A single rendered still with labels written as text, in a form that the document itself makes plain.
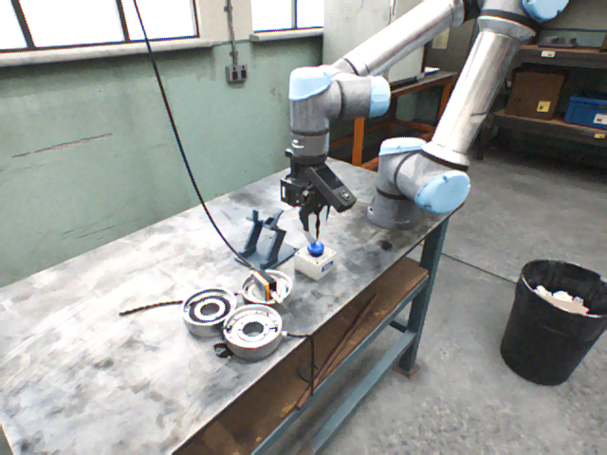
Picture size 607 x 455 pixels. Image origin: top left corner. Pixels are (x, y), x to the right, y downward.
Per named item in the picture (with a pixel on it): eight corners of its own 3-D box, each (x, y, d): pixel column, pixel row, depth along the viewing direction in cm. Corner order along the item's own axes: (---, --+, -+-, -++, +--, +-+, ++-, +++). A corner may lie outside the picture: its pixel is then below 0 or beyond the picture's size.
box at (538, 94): (559, 123, 315) (576, 76, 295) (497, 114, 340) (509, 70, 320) (564, 114, 342) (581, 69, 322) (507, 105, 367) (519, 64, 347)
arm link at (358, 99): (367, 69, 78) (319, 72, 75) (396, 79, 69) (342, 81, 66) (364, 107, 82) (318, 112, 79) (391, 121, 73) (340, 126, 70)
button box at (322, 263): (317, 282, 84) (318, 264, 82) (294, 268, 88) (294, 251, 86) (339, 265, 90) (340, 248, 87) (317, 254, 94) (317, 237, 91)
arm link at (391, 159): (404, 174, 111) (411, 129, 103) (432, 193, 100) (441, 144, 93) (368, 180, 107) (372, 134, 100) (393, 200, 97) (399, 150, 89)
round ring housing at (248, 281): (294, 285, 83) (294, 270, 81) (289, 319, 75) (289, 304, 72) (248, 283, 84) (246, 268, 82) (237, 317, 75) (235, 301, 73)
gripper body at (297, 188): (303, 192, 87) (303, 141, 80) (332, 204, 82) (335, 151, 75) (280, 204, 82) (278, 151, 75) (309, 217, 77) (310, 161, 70)
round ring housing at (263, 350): (220, 361, 66) (217, 346, 64) (231, 318, 75) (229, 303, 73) (280, 363, 66) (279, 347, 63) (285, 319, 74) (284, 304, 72)
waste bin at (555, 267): (568, 409, 144) (618, 332, 121) (480, 362, 163) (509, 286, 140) (584, 356, 165) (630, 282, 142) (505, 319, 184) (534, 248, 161)
